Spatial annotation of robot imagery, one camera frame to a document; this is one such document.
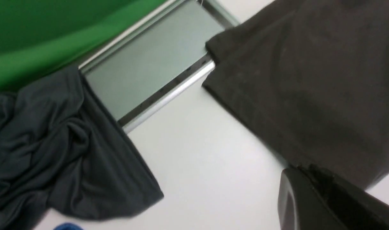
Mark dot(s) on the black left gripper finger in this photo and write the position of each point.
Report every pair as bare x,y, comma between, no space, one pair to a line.
313,198

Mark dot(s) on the gray long sleeve shirt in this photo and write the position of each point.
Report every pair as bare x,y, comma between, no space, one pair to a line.
311,79

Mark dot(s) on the dark teal crumpled shirt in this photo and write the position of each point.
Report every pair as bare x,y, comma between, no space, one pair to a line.
61,149

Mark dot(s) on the blue crumpled shirt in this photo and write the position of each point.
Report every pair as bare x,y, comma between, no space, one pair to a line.
68,226

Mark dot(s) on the green backdrop cloth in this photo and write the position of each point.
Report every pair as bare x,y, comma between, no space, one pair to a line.
38,37

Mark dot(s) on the metal table cable hatch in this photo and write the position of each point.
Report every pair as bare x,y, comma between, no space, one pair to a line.
155,60

